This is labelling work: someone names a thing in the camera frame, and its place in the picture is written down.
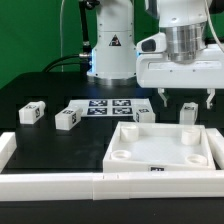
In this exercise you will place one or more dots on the white front fence rail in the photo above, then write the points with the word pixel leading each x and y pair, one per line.
pixel 104 186

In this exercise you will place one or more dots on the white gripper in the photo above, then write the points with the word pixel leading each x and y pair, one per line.
pixel 180 59

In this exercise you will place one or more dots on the white right fence piece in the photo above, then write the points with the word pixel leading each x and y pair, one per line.
pixel 216 141

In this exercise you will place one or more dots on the white fence piece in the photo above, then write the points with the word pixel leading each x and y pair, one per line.
pixel 7 147
pixel 216 141

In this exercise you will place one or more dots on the white fiducial marker sheet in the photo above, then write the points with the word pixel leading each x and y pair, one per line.
pixel 111 107

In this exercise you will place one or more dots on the white left fence piece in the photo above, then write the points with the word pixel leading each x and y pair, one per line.
pixel 7 147

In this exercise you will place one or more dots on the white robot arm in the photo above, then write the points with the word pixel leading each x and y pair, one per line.
pixel 113 59

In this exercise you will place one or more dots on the white square tabletop part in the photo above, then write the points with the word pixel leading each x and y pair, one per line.
pixel 142 147

